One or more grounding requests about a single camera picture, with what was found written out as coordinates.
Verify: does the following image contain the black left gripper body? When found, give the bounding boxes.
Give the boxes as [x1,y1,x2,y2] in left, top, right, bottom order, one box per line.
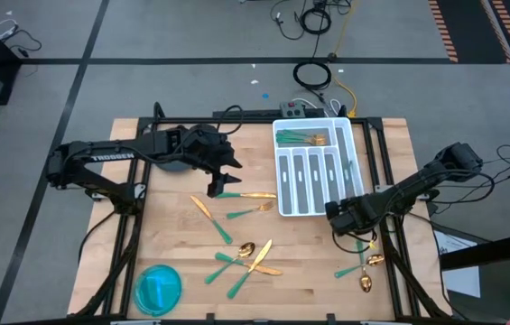
[181,124,233,199]

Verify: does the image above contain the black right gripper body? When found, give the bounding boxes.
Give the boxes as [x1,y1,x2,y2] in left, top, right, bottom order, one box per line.
[325,193,391,236]

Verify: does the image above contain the white cutlery tray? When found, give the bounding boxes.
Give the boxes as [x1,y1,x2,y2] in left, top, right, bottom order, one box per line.
[272,116,366,218]

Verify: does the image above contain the black round plate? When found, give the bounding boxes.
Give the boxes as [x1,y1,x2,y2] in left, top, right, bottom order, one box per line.
[154,157,198,174]

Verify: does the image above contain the black flat bar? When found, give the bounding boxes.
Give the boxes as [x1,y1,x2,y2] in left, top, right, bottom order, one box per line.
[212,109,283,119]

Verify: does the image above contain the grey power strip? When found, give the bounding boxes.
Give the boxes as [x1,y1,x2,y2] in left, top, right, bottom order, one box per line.
[280,101,306,119]

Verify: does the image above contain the white paper sheet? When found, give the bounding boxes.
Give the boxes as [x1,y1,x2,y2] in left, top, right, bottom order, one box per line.
[434,227,482,299]

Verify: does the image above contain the blue translucent round plate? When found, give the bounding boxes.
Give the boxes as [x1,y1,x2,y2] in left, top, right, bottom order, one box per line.
[133,264,183,318]

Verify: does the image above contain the black metal table frame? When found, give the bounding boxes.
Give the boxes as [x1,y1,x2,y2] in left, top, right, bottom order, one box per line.
[71,101,453,325]

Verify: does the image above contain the yellow cable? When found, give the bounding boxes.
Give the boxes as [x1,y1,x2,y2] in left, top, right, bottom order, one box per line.
[331,0,358,118]

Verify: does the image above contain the coiled black cable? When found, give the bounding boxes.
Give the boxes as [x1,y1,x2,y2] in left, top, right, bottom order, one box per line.
[292,60,333,106]
[298,6,332,36]

